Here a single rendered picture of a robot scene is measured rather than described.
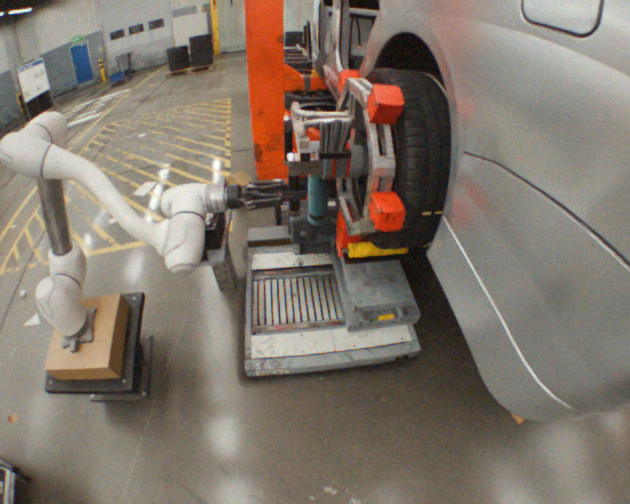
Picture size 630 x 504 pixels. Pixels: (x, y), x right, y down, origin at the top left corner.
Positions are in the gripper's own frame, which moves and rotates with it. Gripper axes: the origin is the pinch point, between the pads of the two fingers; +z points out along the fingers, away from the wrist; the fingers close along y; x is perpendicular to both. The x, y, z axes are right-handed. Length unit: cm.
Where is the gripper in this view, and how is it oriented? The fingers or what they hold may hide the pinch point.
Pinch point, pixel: (294, 192)
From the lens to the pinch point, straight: 90.5
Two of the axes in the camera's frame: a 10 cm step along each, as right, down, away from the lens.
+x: 0.2, -7.1, -7.0
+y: 1.2, 7.0, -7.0
